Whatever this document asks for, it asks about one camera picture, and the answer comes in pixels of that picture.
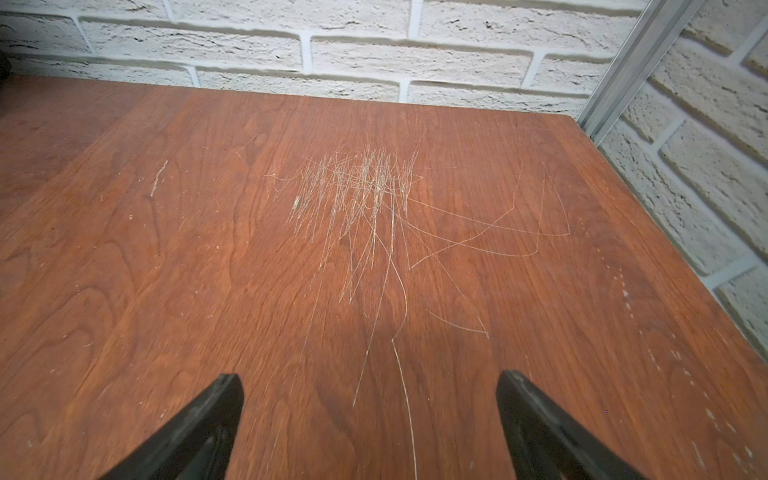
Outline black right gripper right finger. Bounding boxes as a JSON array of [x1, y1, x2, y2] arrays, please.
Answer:
[[495, 370, 644, 479]]

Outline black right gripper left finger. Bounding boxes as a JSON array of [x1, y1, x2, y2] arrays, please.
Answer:
[[102, 374, 244, 479]]

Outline aluminium right corner post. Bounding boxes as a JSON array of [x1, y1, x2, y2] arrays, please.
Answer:
[[577, 0, 703, 145]]

